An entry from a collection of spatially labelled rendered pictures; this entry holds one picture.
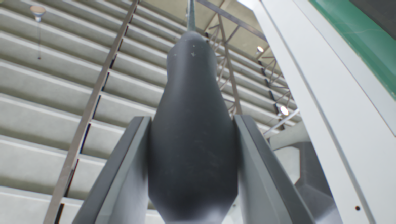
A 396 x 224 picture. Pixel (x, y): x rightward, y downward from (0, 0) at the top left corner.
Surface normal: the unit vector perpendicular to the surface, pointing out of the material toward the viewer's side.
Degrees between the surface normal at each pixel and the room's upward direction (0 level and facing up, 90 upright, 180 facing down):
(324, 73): 90
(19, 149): 180
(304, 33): 90
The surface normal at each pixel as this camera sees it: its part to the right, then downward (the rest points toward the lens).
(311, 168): -0.02, -0.86
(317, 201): -0.45, -0.43
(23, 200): 0.49, -0.56
